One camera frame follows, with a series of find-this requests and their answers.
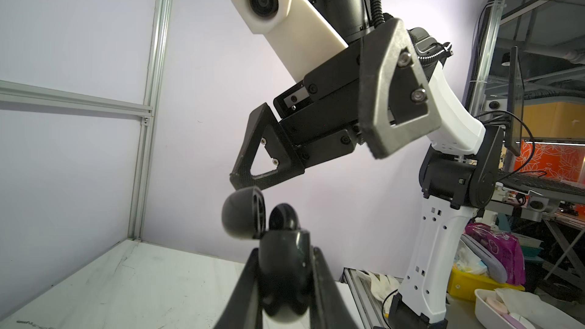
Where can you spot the white glove right of rail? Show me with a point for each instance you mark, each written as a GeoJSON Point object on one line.
{"type": "Point", "coordinates": [381, 285]}

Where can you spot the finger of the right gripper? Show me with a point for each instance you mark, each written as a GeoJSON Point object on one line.
{"type": "Point", "coordinates": [395, 104]}
{"type": "Point", "coordinates": [264, 131]}

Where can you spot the pink purple plastic bag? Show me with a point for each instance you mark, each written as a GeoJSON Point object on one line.
{"type": "Point", "coordinates": [499, 251]}

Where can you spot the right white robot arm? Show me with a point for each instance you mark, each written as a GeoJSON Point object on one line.
{"type": "Point", "coordinates": [457, 176]}

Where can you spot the white plastic tray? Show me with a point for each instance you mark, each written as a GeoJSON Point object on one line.
{"type": "Point", "coordinates": [493, 308]}

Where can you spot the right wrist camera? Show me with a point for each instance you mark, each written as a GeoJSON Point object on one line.
{"type": "Point", "coordinates": [296, 31]}

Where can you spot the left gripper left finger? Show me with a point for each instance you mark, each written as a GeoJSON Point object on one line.
{"type": "Point", "coordinates": [243, 309]}

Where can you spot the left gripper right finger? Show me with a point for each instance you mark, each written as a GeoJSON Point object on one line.
{"type": "Point", "coordinates": [328, 309]}

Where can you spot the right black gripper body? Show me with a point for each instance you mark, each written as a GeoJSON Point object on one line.
{"type": "Point", "coordinates": [319, 113]}

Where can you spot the yellow storage bin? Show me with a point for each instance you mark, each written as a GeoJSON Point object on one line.
{"type": "Point", "coordinates": [463, 285]}

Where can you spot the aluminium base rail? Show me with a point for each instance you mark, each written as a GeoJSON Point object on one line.
{"type": "Point", "coordinates": [368, 312]}

